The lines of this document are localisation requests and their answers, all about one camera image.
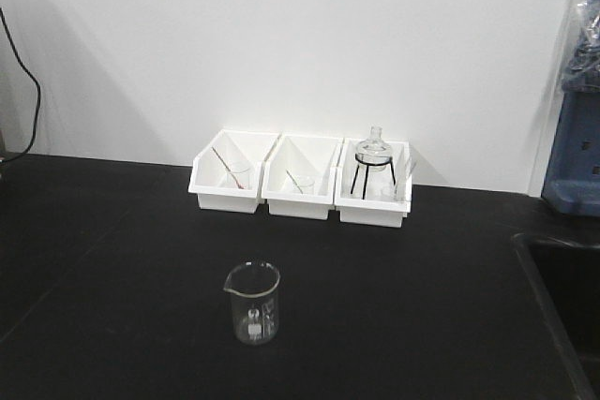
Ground clear glass beaker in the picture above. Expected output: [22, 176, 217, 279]
[223, 260, 280, 346]

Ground white middle storage bin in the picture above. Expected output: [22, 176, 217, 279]
[262, 133, 343, 220]

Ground white storage bin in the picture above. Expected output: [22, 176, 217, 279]
[334, 138, 412, 228]
[262, 133, 343, 220]
[188, 129, 280, 214]

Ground green-marked glass stirring rod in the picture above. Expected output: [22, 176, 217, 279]
[286, 170, 304, 194]

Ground small beaker in middle bin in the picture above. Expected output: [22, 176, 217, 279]
[294, 175, 315, 195]

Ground small beaker in bin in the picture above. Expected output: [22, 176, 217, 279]
[224, 161, 251, 189]
[294, 175, 315, 195]

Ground red-marked glass stirring rod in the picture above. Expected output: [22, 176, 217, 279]
[211, 146, 245, 189]

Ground small beaker in left bin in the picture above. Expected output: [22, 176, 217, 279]
[224, 161, 251, 189]

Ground white left storage bin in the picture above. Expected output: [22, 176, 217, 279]
[188, 129, 280, 214]

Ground white right storage bin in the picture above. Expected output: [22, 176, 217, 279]
[334, 138, 412, 228]

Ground round glass flask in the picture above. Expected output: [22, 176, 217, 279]
[355, 126, 393, 171]

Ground glass tubes in right bin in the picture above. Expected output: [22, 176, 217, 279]
[382, 147, 416, 203]

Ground blue equipment under plastic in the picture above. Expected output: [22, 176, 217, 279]
[542, 0, 599, 216]

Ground black sink basin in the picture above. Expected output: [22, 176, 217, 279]
[511, 233, 599, 399]

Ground black wire tripod stand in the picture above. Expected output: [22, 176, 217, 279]
[349, 154, 398, 199]

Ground black power cable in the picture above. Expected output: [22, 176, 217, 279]
[0, 7, 42, 165]

